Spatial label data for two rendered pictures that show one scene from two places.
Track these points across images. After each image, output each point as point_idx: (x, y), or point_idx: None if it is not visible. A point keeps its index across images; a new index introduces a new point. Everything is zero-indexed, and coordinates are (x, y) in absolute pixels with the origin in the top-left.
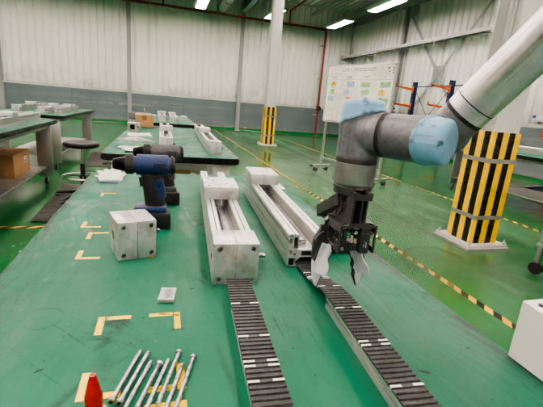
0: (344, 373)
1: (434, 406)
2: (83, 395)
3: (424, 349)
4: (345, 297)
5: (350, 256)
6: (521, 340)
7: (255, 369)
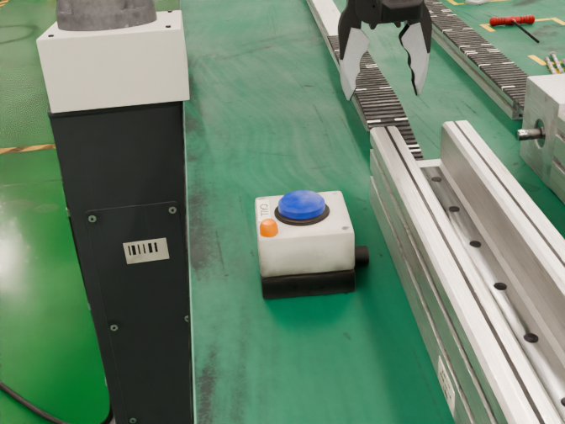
0: (394, 82)
1: (338, 43)
2: None
3: (287, 99)
4: (370, 98)
5: (361, 55)
6: (186, 70)
7: (486, 48)
